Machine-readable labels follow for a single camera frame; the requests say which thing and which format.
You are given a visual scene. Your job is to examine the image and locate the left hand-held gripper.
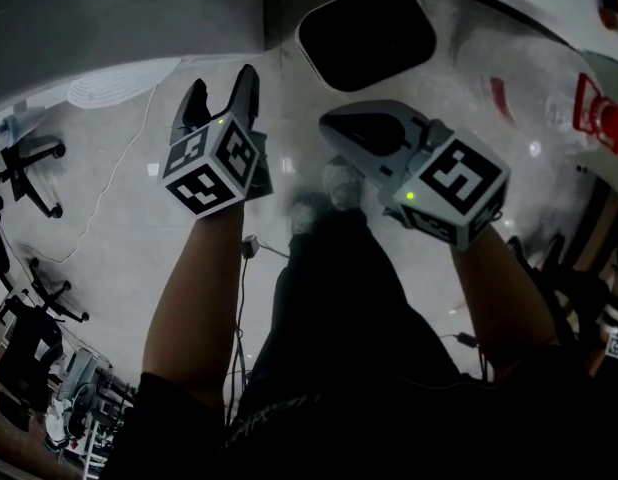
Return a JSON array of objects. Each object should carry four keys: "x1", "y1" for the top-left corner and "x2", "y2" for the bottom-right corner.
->
[{"x1": 158, "y1": 63, "x2": 275, "y2": 219}]

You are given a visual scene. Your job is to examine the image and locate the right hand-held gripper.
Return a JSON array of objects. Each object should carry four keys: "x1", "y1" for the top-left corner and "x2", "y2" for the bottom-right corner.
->
[{"x1": 318, "y1": 99, "x2": 512, "y2": 252}]

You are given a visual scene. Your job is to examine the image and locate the person's right forearm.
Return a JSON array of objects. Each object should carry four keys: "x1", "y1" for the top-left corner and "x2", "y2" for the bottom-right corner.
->
[{"x1": 449, "y1": 222, "x2": 561, "y2": 384}]

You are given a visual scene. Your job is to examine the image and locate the person's left forearm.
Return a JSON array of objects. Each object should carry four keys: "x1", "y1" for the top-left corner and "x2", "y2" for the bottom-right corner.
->
[{"x1": 141, "y1": 201, "x2": 246, "y2": 405}]

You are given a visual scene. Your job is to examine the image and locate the person's grey right shoe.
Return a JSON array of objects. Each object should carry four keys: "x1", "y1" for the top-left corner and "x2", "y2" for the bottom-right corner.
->
[{"x1": 321, "y1": 156, "x2": 364, "y2": 213}]

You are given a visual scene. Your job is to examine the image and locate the person's grey shoe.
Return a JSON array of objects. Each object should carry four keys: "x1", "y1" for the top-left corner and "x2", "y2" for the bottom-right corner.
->
[
  {"x1": 321, "y1": 156, "x2": 364, "y2": 213},
  {"x1": 288, "y1": 200, "x2": 319, "y2": 237}
]

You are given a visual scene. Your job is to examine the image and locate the white ribbed round disc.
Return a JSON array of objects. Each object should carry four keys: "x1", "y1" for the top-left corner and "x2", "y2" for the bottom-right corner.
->
[{"x1": 67, "y1": 57, "x2": 183, "y2": 110}]

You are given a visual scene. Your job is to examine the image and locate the person's grey left shoe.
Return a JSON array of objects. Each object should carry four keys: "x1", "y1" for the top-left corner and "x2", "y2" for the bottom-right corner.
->
[{"x1": 288, "y1": 200, "x2": 319, "y2": 237}]

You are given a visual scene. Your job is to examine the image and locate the person's black trousers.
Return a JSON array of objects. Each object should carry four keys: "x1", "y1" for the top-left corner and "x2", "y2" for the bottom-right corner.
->
[{"x1": 237, "y1": 206, "x2": 473, "y2": 419}]

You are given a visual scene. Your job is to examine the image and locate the black office chair base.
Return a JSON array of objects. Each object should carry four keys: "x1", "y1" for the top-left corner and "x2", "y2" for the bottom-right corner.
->
[
  {"x1": 27, "y1": 256, "x2": 91, "y2": 325},
  {"x1": 0, "y1": 136, "x2": 68, "y2": 220}
]

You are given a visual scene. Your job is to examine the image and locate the person's black shirt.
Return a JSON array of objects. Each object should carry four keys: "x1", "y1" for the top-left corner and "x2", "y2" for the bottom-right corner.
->
[{"x1": 99, "y1": 341, "x2": 618, "y2": 480}]

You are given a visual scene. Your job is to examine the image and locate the black office chair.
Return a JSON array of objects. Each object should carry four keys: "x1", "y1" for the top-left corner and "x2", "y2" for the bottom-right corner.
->
[{"x1": 0, "y1": 297, "x2": 65, "y2": 432}]

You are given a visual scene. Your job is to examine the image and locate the thin white floor cable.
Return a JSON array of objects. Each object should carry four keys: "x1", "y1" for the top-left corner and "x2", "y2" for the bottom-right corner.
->
[{"x1": 18, "y1": 85, "x2": 158, "y2": 265}]

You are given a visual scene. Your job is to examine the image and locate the black floor cable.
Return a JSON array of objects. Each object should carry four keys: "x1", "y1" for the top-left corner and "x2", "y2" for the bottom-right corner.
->
[{"x1": 223, "y1": 255, "x2": 253, "y2": 422}]

